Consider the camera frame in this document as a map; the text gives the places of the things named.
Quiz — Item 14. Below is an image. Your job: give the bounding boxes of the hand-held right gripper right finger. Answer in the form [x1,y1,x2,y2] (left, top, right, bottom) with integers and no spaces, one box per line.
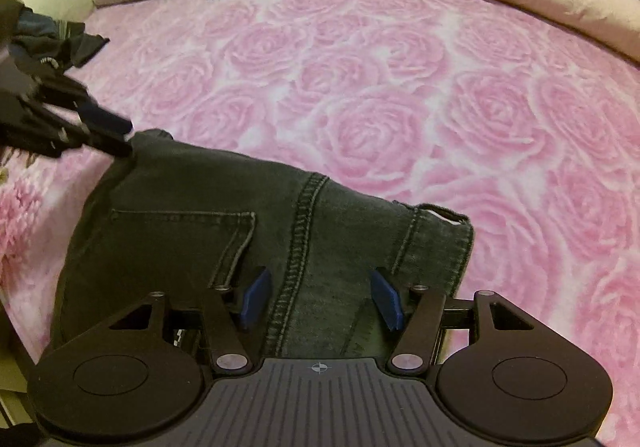
[369,266,537,374]

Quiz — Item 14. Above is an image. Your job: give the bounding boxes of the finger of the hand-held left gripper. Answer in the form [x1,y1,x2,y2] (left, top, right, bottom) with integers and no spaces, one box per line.
[47,74,134,135]
[37,120,132,159]

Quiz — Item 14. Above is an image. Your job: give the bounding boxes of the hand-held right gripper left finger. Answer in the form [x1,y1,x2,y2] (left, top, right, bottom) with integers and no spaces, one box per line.
[107,266,273,374]

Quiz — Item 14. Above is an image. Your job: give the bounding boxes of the dark grey jeans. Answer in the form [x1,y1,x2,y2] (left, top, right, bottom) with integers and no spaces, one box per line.
[50,128,474,359]

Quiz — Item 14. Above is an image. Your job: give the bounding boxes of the navy blue garment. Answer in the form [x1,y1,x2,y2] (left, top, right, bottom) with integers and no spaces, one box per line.
[9,10,110,70]

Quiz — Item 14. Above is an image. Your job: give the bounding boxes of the pink floral blanket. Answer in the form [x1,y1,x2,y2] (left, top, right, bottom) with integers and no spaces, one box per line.
[0,146,107,329]

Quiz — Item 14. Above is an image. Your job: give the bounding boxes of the pink rose bed sheet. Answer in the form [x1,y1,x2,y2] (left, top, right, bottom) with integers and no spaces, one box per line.
[65,0,640,443]

